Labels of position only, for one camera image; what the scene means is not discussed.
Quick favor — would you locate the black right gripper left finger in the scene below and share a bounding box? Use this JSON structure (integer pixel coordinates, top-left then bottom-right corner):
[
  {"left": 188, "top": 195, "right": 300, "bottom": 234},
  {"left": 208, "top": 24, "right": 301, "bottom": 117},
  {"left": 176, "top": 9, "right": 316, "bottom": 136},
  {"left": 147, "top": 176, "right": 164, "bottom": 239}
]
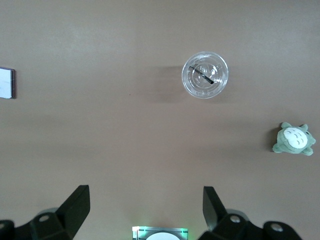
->
[{"left": 0, "top": 184, "right": 91, "bottom": 240}]

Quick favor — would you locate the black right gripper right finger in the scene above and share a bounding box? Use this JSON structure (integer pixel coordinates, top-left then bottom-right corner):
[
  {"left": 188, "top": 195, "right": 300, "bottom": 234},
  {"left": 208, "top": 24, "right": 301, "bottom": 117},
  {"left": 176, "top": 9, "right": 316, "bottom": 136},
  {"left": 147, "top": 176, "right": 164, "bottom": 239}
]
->
[{"left": 197, "top": 185, "right": 304, "bottom": 240}]

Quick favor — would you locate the purple flip phone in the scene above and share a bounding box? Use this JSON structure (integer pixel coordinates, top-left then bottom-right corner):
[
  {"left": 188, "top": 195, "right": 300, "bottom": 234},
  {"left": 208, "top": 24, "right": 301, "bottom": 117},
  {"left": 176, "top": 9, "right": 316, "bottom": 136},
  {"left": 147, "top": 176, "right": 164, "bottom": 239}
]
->
[{"left": 0, "top": 66, "right": 16, "bottom": 100}]

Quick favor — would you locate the grey-green Totoro plush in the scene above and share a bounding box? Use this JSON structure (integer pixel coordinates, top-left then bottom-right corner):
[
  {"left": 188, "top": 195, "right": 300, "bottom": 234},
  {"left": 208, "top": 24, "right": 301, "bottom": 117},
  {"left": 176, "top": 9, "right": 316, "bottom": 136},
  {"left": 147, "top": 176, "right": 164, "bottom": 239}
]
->
[{"left": 271, "top": 121, "right": 317, "bottom": 157}]

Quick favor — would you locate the clear plastic cup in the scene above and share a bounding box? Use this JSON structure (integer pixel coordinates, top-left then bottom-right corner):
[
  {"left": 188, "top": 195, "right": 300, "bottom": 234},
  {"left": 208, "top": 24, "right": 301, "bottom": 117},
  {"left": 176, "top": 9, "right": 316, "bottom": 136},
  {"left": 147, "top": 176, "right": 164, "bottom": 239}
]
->
[{"left": 181, "top": 51, "right": 229, "bottom": 99}]

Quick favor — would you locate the black straw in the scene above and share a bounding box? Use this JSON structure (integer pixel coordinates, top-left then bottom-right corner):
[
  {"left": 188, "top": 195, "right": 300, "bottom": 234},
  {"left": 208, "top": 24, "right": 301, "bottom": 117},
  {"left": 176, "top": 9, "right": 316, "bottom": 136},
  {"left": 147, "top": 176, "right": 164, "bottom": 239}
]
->
[{"left": 188, "top": 65, "right": 214, "bottom": 85}]

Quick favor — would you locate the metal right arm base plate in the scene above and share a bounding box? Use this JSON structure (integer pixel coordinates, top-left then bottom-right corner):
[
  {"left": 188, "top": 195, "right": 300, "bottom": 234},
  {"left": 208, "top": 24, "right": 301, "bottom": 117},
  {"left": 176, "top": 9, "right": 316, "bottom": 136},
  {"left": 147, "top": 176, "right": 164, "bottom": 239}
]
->
[{"left": 131, "top": 225, "right": 190, "bottom": 240}]

